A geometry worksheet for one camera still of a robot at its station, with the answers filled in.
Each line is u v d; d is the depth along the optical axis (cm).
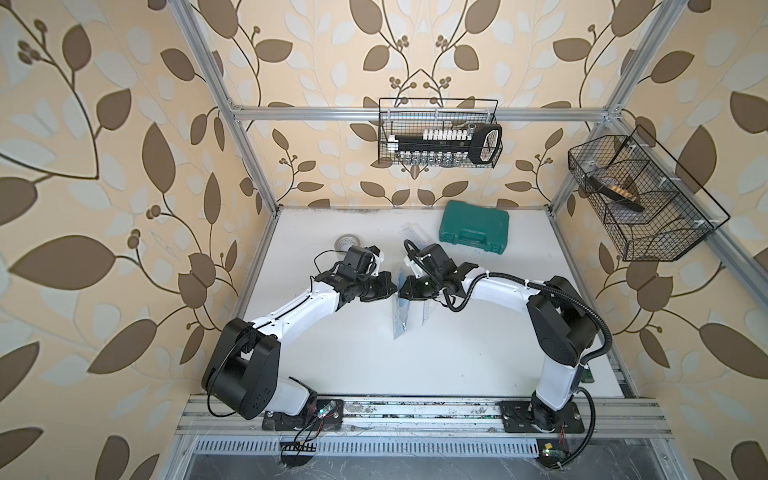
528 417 72
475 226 110
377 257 81
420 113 90
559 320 48
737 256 56
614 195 74
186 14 72
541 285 52
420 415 75
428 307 94
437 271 72
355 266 67
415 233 115
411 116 91
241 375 42
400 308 87
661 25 72
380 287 75
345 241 108
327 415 74
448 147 85
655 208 72
